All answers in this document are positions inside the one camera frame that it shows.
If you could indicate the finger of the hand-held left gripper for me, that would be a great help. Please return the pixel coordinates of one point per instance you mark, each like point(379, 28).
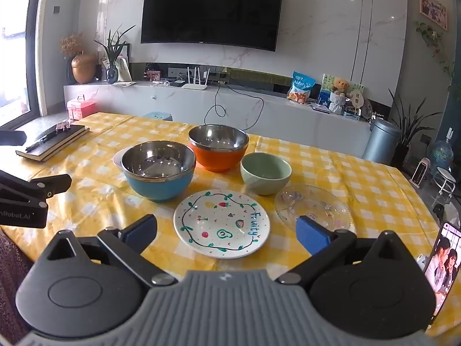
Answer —
point(54, 184)
point(12, 137)

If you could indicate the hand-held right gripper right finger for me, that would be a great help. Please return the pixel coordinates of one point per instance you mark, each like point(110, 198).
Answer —
point(310, 233)

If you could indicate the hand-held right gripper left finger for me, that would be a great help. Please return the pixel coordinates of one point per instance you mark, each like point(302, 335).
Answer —
point(141, 230)

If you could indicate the clear glass plate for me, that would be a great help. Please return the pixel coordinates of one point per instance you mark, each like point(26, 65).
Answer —
point(306, 202)

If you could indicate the blue steel bowl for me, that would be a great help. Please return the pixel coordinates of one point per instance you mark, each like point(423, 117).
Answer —
point(158, 183)

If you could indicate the small plain white plate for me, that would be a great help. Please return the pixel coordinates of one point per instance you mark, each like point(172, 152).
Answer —
point(118, 158)

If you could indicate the green ceramic bowl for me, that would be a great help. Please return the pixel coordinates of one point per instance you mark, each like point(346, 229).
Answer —
point(264, 176)

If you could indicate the white fruit-print plate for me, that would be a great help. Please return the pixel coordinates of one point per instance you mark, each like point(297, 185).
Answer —
point(216, 223)

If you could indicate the orange steel bowl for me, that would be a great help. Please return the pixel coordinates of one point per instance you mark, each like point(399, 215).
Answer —
point(216, 160)

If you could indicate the black pen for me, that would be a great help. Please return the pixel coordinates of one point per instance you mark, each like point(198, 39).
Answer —
point(41, 141)

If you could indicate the black notebook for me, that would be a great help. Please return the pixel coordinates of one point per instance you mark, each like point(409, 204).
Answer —
point(68, 138)

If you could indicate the small pink object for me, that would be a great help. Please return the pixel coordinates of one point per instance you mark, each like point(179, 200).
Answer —
point(63, 125)

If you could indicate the yellow checked tablecloth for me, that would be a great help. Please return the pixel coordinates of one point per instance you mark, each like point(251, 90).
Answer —
point(360, 187)

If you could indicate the pink storage box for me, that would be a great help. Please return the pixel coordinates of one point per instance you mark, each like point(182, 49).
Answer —
point(81, 108)

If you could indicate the glass sliding door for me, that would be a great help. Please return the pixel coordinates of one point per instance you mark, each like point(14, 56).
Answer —
point(18, 61)

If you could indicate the golden vase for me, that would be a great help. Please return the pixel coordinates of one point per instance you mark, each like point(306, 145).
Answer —
point(83, 70)

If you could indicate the dried flowers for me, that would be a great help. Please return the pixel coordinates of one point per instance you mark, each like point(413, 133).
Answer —
point(71, 45)

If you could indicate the light blue stool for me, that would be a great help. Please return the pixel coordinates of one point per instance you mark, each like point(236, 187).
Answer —
point(158, 116)

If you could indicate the grey trash can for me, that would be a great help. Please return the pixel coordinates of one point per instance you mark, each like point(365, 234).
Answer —
point(381, 142)

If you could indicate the green plant in blue vase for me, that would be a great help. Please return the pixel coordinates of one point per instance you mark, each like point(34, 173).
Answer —
point(112, 74)

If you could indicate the white papers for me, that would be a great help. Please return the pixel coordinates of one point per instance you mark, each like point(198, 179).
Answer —
point(124, 83)

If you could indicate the white space heater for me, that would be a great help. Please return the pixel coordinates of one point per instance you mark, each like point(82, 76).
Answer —
point(422, 173)

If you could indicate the white marble television cabinet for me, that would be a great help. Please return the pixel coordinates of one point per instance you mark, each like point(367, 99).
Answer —
point(180, 101)

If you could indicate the decorative display plate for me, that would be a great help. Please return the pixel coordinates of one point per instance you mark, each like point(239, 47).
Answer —
point(367, 109)

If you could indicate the smartphone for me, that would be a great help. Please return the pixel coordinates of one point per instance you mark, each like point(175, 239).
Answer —
point(444, 270)

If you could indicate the tall green potted plant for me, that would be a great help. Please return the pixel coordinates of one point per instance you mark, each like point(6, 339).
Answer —
point(408, 133)

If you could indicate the paper hand fan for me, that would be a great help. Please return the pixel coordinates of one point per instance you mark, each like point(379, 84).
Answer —
point(356, 99)

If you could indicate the white round stool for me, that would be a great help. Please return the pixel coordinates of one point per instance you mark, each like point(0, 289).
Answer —
point(444, 180)

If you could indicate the blue snack bag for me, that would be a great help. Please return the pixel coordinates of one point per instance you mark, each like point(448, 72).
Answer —
point(300, 88)

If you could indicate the teddy bear in white wrap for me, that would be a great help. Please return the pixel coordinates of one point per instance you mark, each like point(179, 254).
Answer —
point(339, 90)

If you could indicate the pink photo card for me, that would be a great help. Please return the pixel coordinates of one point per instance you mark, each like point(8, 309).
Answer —
point(153, 76)

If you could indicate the green illustrated board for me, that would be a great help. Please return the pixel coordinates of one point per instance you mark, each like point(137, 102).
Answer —
point(325, 86)

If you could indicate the black set-top box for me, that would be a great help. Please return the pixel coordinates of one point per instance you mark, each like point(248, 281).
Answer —
point(176, 83)

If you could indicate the white wifi router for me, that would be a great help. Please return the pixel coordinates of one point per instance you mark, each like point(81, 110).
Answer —
point(194, 85)

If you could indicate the blue water jug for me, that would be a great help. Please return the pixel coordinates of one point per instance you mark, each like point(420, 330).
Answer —
point(442, 153)

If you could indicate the hanging vine plant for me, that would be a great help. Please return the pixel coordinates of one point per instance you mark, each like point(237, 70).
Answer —
point(432, 38)

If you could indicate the dark wall switch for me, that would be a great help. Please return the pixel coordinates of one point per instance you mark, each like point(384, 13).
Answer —
point(55, 9)

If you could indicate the black picture frame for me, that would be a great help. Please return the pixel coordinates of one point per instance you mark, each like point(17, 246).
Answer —
point(126, 52)

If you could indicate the black wall television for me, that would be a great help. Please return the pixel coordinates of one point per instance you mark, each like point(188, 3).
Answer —
point(212, 10)

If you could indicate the framed wall picture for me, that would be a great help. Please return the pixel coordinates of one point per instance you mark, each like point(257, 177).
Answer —
point(433, 10)

